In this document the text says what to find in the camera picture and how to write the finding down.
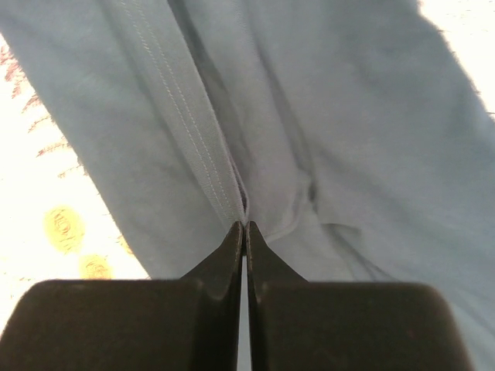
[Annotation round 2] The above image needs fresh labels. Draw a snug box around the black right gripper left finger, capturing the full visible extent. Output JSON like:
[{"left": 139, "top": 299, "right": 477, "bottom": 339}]
[{"left": 1, "top": 223, "right": 243, "bottom": 370}]

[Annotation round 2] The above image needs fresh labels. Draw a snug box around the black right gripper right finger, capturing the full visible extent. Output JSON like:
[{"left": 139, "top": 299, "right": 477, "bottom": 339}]
[{"left": 245, "top": 223, "right": 473, "bottom": 371}]

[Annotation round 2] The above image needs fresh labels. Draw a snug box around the blue-grey t shirt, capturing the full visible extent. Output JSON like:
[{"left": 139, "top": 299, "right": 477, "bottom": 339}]
[{"left": 1, "top": 1, "right": 494, "bottom": 370}]

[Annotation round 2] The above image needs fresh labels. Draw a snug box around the floral table mat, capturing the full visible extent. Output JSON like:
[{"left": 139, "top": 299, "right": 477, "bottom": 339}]
[{"left": 0, "top": 0, "right": 495, "bottom": 371}]

